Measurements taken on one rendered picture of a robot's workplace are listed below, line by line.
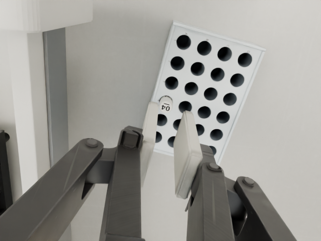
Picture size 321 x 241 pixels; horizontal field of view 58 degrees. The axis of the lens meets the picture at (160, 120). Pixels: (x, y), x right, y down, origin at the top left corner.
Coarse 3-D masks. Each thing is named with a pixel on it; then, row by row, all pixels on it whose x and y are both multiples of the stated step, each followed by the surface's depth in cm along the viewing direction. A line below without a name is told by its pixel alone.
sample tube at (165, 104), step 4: (164, 96) 27; (168, 96) 27; (160, 100) 27; (164, 100) 26; (168, 100) 26; (160, 104) 26; (164, 104) 26; (168, 104) 26; (160, 108) 26; (164, 108) 26; (168, 108) 26; (164, 112) 26; (168, 112) 26
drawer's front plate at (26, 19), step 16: (0, 0) 12; (16, 0) 12; (32, 0) 12; (48, 0) 14; (64, 0) 16; (80, 0) 18; (0, 16) 12; (16, 16) 12; (32, 16) 12; (48, 16) 14; (64, 16) 16; (80, 16) 19; (32, 32) 13
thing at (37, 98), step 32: (0, 32) 21; (64, 32) 21; (0, 64) 22; (32, 64) 17; (64, 64) 22; (0, 96) 23; (32, 96) 17; (64, 96) 22; (0, 128) 24; (32, 128) 18; (64, 128) 23; (32, 160) 19
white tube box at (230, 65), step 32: (192, 32) 25; (160, 64) 29; (192, 64) 26; (224, 64) 26; (256, 64) 26; (160, 96) 27; (192, 96) 27; (224, 96) 30; (160, 128) 28; (224, 128) 28
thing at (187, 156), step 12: (192, 120) 20; (180, 132) 21; (192, 132) 18; (180, 144) 19; (192, 144) 17; (180, 156) 18; (192, 156) 16; (180, 168) 17; (192, 168) 16; (180, 180) 16; (192, 180) 16; (180, 192) 16
